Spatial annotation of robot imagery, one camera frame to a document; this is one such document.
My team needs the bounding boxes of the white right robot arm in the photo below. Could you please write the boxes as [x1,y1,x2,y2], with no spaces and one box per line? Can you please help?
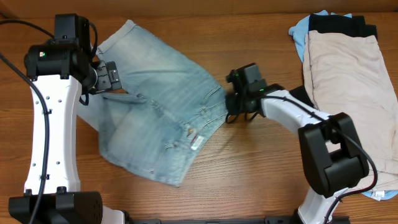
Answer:
[226,82,376,224]

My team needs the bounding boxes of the black folded garment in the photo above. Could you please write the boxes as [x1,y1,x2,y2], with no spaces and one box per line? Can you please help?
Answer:
[289,13,379,110]

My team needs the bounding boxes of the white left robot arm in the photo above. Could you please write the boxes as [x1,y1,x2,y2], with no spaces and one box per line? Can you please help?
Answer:
[9,39,129,223]

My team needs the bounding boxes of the light blue denim jeans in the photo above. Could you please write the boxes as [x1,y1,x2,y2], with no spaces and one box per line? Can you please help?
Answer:
[77,20,227,187]

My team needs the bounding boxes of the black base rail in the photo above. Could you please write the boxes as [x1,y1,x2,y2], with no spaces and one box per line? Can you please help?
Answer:
[121,211,352,224]

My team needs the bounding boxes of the beige folded garment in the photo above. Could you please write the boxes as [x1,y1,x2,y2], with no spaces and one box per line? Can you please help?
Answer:
[303,30,397,191]

